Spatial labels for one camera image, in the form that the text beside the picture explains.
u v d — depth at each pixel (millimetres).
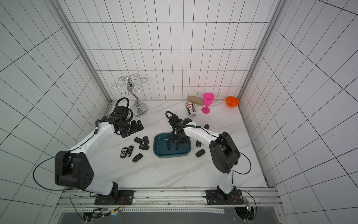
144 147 912
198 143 926
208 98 1012
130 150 896
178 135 656
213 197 712
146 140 947
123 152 878
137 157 869
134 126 774
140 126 791
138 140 947
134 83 929
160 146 921
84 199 746
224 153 481
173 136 794
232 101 1160
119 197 713
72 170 428
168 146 915
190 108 1102
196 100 1180
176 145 845
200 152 883
